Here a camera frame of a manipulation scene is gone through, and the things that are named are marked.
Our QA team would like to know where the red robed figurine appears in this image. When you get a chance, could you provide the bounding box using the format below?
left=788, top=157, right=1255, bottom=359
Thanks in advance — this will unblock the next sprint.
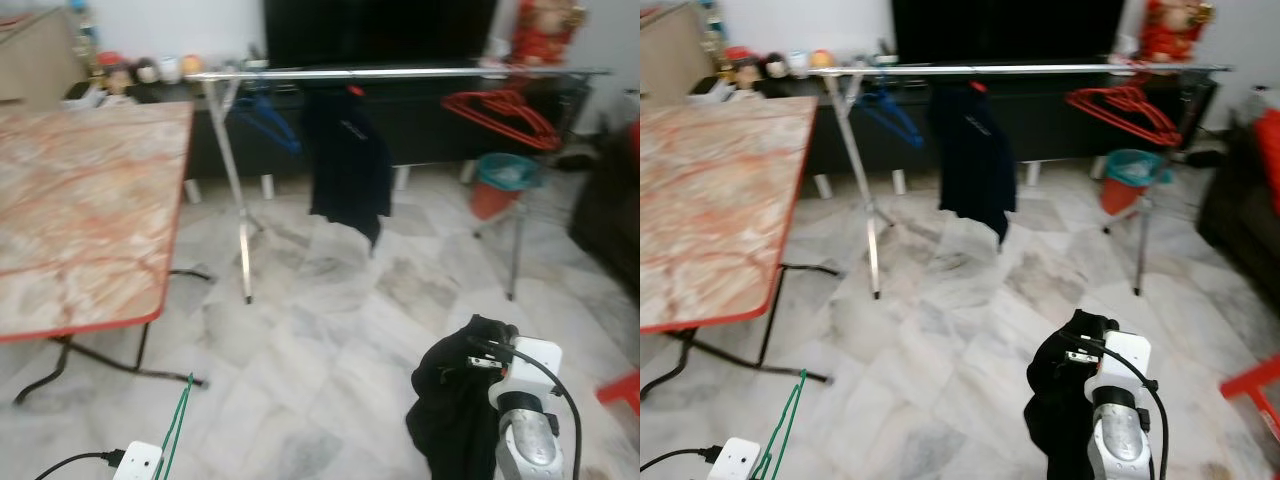
left=1140, top=0, right=1213, bottom=63
left=510, top=0, right=586, bottom=66

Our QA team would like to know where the brown fabric sofa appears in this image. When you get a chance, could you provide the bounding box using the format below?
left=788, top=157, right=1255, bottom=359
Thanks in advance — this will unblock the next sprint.
left=570, top=120, right=641, bottom=301
left=1197, top=115, right=1280, bottom=291

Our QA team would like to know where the red plastic stool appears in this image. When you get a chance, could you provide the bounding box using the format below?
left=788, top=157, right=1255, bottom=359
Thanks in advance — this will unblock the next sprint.
left=1220, top=355, right=1280, bottom=446
left=597, top=370, right=641, bottom=416

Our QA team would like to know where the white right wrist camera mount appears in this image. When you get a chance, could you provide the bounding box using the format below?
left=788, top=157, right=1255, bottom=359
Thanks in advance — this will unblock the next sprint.
left=490, top=337, right=564, bottom=401
left=1095, top=330, right=1153, bottom=396

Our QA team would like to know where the black flat television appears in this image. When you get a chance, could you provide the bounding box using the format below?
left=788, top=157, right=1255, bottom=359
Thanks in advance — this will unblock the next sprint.
left=890, top=0, right=1128, bottom=66
left=263, top=0, right=499, bottom=69

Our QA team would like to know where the navy blue garment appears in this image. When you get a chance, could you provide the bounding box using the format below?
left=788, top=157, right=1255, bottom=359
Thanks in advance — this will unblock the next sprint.
left=930, top=82, right=1018, bottom=246
left=303, top=85, right=393, bottom=249

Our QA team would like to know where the red cushion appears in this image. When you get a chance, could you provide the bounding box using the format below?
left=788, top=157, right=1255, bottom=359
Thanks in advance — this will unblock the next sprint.
left=1255, top=105, right=1280, bottom=191

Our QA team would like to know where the blue plastic hanger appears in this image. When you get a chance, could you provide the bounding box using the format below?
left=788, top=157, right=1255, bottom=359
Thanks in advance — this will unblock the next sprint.
left=235, top=85, right=301, bottom=156
left=860, top=82, right=926, bottom=151

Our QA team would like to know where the red lidded glass jar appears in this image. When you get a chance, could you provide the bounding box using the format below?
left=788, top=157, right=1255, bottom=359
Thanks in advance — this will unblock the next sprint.
left=97, top=50, right=136, bottom=96
left=722, top=45, right=761, bottom=91

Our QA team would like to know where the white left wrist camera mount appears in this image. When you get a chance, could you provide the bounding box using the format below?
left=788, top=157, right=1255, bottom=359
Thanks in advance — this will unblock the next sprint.
left=705, top=437, right=761, bottom=480
left=112, top=442, right=164, bottom=480

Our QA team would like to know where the black television console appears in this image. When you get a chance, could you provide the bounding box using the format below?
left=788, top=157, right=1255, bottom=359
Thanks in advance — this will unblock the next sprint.
left=690, top=68, right=1221, bottom=191
left=65, top=70, right=611, bottom=196

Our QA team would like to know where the black knit garment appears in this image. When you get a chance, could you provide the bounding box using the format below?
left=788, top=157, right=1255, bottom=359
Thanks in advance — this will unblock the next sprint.
left=405, top=315, right=521, bottom=480
left=1023, top=308, right=1121, bottom=480

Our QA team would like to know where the tan cardboard box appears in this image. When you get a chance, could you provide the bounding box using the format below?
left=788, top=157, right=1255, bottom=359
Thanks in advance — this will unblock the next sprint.
left=0, top=10, right=91, bottom=106
left=640, top=3, right=719, bottom=101

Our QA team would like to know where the marble pattern folding table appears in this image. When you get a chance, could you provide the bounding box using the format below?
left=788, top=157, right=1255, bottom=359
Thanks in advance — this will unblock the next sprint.
left=640, top=95, right=831, bottom=386
left=0, top=100, right=213, bottom=406

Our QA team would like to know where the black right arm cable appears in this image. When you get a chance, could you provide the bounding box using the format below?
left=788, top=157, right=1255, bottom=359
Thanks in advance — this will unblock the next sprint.
left=1075, top=335, right=1171, bottom=480
left=465, top=340, right=583, bottom=480

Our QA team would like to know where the red bin with teal bag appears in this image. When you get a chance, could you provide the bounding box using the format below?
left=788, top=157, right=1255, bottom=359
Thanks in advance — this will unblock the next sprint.
left=470, top=153, right=541, bottom=221
left=1100, top=148, right=1173, bottom=216

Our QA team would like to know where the green plastic hanger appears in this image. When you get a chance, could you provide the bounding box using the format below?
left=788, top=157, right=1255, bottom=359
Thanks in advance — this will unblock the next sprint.
left=755, top=368, right=809, bottom=480
left=150, top=373, right=196, bottom=480

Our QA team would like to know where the silver metal clothes rack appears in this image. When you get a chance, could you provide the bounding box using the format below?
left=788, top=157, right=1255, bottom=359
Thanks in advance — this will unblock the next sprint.
left=185, top=65, right=611, bottom=304
left=808, top=62, right=1233, bottom=299

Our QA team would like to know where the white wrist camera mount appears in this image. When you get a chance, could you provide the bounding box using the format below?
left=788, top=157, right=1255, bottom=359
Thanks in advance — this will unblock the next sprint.
left=1095, top=330, right=1153, bottom=396
left=112, top=442, right=164, bottom=480
left=490, top=337, right=564, bottom=401
left=705, top=437, right=761, bottom=480

